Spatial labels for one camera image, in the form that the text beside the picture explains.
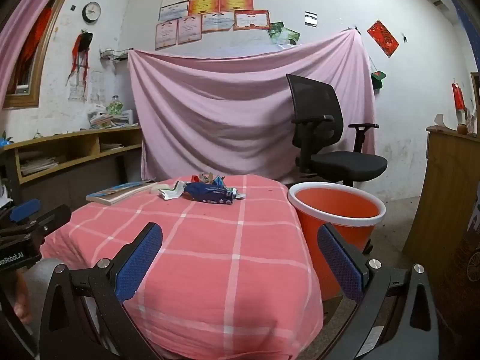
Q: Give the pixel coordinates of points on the pink checkered tablecloth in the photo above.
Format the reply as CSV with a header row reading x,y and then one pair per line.
x,y
210,255

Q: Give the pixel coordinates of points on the black mesh office chair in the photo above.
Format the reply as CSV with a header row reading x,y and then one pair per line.
x,y
318,120

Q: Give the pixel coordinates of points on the round black wall clock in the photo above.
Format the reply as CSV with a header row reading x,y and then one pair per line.
x,y
91,11

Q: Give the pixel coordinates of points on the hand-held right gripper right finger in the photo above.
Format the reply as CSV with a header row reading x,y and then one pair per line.
x,y
342,268

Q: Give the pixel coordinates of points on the small white wrapper scrap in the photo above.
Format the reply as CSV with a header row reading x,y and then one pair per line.
x,y
239,195

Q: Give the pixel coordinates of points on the blue paperback book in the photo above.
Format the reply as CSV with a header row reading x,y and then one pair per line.
x,y
116,192

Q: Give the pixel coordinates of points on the white green wrapper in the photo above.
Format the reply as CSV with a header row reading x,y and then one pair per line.
x,y
170,191

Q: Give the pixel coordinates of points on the hanging pink sheet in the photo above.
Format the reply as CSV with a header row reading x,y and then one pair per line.
x,y
225,112

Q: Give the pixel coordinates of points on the person's left hand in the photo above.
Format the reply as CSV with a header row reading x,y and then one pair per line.
x,y
23,303

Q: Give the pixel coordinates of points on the orange bucket with white rim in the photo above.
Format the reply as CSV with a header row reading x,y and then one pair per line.
x,y
330,210

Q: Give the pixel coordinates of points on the pink curtain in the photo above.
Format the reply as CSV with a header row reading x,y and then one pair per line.
x,y
33,3

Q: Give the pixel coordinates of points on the black and white wall paper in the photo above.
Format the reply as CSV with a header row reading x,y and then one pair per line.
x,y
311,19

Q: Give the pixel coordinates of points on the glass jar of candies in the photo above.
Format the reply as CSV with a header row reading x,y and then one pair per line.
x,y
115,105

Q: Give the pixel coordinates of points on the pile of papers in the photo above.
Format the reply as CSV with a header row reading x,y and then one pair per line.
x,y
39,165

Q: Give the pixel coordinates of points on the dark blue wrapper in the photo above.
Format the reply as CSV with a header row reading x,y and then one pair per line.
x,y
208,193

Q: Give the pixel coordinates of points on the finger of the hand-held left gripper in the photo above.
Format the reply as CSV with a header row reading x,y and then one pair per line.
x,y
24,210
52,217

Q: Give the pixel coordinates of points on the small orange round pot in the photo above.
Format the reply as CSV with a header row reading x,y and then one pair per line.
x,y
462,129

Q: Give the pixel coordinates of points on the red hanging wall charm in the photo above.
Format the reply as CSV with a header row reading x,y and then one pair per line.
x,y
458,97

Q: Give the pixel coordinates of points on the green flower photo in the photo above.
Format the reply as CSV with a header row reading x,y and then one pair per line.
x,y
275,30
290,36

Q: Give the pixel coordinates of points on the framed picture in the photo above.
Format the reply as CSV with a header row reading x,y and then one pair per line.
x,y
476,101

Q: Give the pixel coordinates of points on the small wall shelf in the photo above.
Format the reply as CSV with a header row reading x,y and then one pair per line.
x,y
112,54

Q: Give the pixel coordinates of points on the white wall calendar sheets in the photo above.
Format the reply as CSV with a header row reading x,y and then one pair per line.
x,y
88,86

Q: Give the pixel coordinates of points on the red black tassel decoration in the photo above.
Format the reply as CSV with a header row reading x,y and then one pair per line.
x,y
80,50

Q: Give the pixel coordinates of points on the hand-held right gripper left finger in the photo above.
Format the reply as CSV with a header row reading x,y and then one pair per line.
x,y
138,268

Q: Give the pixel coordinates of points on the small black wall hook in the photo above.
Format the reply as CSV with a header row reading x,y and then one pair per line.
x,y
405,37

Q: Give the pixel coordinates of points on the stack of books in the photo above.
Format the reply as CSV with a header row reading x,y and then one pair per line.
x,y
108,119

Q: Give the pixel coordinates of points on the wooden cabinet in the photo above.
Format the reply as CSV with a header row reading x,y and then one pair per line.
x,y
446,202

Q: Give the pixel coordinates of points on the group of wall certificates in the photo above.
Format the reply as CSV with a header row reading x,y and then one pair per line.
x,y
210,11

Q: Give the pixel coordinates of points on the green hanging ornament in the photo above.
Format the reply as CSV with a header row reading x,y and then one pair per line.
x,y
378,75

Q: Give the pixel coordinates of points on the red paper wall decoration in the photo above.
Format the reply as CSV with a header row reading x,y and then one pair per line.
x,y
382,38

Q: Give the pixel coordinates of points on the red green wrapper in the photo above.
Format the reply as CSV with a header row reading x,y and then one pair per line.
x,y
204,178

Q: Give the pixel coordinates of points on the wooden window frame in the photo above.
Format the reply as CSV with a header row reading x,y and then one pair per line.
x,y
41,82

